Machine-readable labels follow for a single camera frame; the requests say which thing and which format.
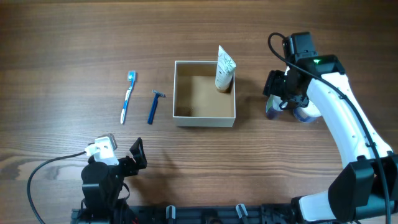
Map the black right camera cable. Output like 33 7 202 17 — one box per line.
267 32 392 224

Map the blue disposable razor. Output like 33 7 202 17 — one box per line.
147 90 166 124

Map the beige open cardboard box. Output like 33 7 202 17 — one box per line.
172 60 236 128

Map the white cream tube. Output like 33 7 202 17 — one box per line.
215 45 236 93

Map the black camera cable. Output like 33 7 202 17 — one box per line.
26 151 87 224
267 32 392 224

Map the clear bottle dark liquid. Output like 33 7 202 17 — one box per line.
266 95 283 120

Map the white lidded blue jar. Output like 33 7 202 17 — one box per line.
293 101 322 123

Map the black left camera cable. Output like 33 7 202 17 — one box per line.
26 151 87 224

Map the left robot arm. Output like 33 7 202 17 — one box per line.
73 134 147 223

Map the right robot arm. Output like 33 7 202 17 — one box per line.
263 32 397 223

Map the blue white toothbrush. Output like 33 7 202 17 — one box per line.
120 70 136 124

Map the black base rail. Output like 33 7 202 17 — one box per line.
71 203 294 224

